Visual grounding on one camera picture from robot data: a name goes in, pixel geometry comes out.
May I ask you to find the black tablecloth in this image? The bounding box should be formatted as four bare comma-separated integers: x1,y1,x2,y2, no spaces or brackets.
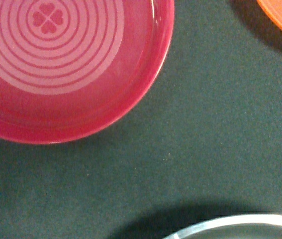
0,0,282,239

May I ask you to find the black frying pan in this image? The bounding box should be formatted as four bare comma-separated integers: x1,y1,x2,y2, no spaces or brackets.
166,214,282,239

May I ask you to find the magenta plastic plate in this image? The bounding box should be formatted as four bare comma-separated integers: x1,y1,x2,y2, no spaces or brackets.
0,0,175,144

